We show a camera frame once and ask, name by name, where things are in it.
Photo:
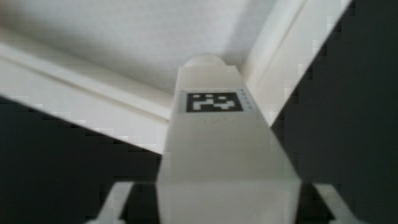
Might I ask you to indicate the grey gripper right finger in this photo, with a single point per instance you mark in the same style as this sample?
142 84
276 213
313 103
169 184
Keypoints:
322 206

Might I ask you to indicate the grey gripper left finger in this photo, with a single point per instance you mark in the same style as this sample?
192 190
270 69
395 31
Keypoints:
128 206

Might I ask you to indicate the white desk leg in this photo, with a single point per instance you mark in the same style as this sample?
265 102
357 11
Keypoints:
228 182

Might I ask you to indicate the white desk top tray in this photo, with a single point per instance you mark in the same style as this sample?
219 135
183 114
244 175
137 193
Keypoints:
91 52

